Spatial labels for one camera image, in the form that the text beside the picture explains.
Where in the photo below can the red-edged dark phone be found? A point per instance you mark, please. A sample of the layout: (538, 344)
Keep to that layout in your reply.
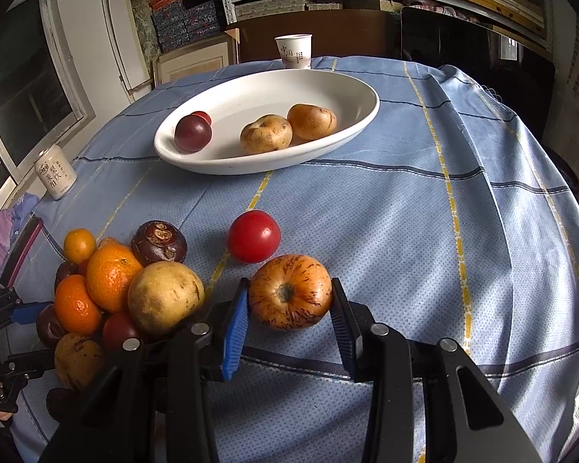
(21, 251)

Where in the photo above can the stack of patterned boxes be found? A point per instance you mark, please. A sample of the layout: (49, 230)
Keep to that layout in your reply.
(188, 19)

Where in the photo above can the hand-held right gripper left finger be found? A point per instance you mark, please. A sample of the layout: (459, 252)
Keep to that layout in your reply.
(235, 328)

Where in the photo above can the beige framed panel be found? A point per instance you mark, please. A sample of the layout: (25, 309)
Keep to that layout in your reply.
(193, 62)

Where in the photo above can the white paper cup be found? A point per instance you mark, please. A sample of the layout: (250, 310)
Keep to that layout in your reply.
(294, 50)

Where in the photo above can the metal shelf rack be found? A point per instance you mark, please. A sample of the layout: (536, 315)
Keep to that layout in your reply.
(224, 5)

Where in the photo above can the dark purple plum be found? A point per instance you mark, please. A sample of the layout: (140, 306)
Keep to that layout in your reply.
(48, 328)
(193, 134)

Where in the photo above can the brown wooden cabinet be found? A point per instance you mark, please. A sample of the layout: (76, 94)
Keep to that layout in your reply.
(342, 33)

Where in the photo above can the orange striped apple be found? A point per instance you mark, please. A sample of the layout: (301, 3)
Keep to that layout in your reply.
(289, 292)

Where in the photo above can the green marble slab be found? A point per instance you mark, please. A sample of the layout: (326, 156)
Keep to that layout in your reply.
(142, 24)

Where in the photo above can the light blue cloth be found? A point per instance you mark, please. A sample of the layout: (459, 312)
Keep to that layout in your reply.
(24, 205)

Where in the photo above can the stack of wooden framed boards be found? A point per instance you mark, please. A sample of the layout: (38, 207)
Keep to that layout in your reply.
(502, 0)

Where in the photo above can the white oval bowl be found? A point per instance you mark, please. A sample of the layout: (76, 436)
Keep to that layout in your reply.
(270, 91)

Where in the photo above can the small orange mandarin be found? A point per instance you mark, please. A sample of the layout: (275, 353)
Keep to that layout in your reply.
(79, 246)

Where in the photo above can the small brown speckled fruit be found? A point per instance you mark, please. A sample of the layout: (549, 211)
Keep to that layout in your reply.
(77, 361)

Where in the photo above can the small red cherry tomato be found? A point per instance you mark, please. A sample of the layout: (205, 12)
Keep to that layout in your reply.
(202, 116)

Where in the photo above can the yellow streaked pepino melon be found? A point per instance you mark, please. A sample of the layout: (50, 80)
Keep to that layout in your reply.
(164, 296)

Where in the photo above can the dark water chestnut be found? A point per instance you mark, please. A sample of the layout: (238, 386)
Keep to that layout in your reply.
(65, 272)
(159, 243)

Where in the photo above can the white wooden strip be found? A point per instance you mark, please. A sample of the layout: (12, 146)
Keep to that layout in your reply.
(112, 33)

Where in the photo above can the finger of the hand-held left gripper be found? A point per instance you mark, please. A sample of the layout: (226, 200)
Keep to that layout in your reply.
(29, 312)
(24, 364)

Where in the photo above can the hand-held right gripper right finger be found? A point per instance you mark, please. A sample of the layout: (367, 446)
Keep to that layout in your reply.
(340, 328)

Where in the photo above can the black glossy screen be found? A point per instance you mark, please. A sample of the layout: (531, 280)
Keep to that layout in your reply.
(463, 48)

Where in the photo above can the white-framed window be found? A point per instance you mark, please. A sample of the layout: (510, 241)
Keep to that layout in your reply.
(29, 96)

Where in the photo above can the dark purple passion fruit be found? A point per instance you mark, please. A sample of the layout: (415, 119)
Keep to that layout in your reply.
(60, 404)

